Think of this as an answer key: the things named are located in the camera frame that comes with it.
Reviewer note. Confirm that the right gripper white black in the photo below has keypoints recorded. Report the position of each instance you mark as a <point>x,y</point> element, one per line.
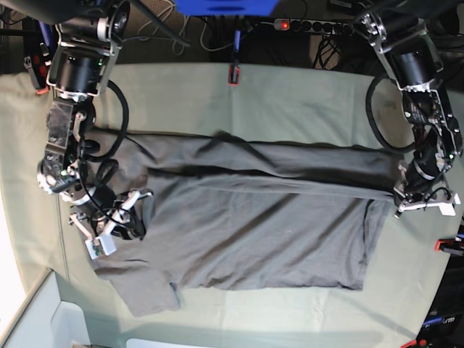
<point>120,220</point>

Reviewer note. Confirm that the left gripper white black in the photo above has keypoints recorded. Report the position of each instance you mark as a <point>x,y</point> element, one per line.
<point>419,199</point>

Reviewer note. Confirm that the grey t-shirt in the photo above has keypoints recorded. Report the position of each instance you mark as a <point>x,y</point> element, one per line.
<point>237,215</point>

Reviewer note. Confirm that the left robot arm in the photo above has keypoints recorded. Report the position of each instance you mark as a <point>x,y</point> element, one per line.
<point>400,39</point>

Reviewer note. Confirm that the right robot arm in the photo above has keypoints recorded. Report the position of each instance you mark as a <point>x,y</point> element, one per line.
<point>72,168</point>

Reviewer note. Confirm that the red black clamp right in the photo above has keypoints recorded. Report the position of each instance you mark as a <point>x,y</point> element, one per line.
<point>452,246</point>

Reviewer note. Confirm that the red black clamp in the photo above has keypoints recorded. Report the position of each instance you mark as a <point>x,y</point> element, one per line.
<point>452,246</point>
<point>39,48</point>

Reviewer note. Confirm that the white storage bin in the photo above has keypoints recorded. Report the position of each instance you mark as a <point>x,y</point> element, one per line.
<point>45,320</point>

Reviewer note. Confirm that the green table cloth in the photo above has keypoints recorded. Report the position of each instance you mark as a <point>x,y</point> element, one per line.
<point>268,104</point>

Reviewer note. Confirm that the red blue clamp centre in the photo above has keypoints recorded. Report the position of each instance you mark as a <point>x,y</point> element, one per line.
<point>234,69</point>

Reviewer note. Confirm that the red black clamp left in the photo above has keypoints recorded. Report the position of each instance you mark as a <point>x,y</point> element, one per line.
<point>39,48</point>

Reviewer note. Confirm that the black power strip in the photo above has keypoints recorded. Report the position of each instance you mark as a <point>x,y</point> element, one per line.
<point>315,27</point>

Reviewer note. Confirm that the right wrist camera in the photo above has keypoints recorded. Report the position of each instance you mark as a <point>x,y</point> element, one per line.
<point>101,245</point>

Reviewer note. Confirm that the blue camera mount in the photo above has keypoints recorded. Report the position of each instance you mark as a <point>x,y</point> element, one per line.
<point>226,7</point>

